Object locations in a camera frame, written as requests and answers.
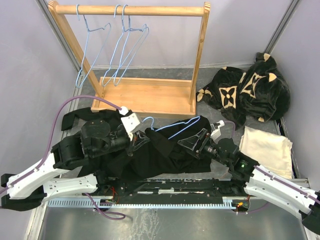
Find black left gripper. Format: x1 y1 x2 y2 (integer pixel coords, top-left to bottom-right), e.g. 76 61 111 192
91 129 153 158

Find wooden clothes rack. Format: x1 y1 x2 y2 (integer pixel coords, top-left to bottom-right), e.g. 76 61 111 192
47 0 211 119

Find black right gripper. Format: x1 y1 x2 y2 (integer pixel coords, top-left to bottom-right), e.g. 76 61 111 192
177 128 230 167

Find light blue cable duct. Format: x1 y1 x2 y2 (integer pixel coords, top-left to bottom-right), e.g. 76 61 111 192
47 194 247 210

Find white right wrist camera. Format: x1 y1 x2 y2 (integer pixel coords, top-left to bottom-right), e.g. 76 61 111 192
210 120 225 141

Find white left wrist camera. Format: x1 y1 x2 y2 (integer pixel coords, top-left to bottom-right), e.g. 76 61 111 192
119 106 143 141

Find black cream fleece garment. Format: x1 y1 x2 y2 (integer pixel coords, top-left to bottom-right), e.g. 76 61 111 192
195 52 291 129

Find light blue wire hanger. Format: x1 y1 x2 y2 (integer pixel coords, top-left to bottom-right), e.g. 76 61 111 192
142 115 201 140
112 4 150 87
101 4 131 87
75 15 112 89

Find black shirt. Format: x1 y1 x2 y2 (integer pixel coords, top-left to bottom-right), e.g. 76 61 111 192
61 106 136 181
119 115 213 180

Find cream folded cloth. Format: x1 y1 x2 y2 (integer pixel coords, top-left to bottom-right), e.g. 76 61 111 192
239 126 293 179

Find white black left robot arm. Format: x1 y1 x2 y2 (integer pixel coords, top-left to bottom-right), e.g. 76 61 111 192
1 120 150 212

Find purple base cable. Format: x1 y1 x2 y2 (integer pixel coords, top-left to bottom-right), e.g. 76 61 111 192
83 192 126 221

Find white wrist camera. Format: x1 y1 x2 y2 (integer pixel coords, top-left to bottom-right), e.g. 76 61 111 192
210 120 225 141
119 106 143 141

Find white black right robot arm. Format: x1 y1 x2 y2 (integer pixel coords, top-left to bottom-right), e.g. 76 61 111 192
177 128 320 235

